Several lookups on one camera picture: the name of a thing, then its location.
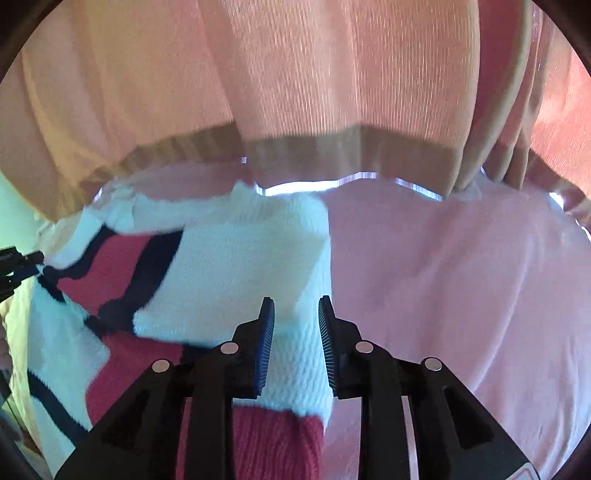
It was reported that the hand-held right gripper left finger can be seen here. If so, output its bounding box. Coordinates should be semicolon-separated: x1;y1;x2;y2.
54;296;276;480

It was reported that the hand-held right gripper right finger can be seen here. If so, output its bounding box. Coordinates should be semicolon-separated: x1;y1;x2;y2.
318;295;539;480

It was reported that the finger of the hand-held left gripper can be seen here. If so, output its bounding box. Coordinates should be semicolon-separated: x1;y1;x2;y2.
0;246;45;302

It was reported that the white red navy knitted sweater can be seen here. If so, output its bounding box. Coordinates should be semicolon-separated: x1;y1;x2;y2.
9;182;335;480

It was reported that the pink bed blanket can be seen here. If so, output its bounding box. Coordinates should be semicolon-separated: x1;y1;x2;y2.
318;168;591;480

